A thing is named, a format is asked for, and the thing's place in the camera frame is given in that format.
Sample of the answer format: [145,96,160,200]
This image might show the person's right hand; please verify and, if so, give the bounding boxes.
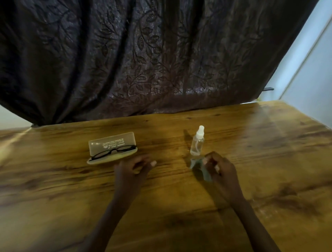
[202,152,245,205]

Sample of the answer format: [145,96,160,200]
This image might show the person's left hand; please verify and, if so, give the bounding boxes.
[113,155,157,203]

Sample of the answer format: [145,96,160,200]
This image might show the person's right forearm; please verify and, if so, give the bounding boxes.
[229,197,282,252]

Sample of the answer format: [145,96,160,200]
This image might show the person's left forearm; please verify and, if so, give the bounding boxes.
[82,199,135,252]

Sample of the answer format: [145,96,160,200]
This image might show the blue cleaning cloth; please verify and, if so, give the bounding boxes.
[190,156,213,182]

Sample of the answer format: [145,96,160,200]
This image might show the clear spray bottle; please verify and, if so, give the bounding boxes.
[190,126,205,156]

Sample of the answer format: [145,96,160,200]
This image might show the black framed eyeglasses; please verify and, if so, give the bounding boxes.
[91,145,137,160]

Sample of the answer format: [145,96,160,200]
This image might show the clear plastic glasses case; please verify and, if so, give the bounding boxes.
[87,132,138,165]

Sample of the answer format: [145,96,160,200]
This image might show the dark brown leaf-patterned curtain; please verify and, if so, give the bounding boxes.
[0,0,319,126]

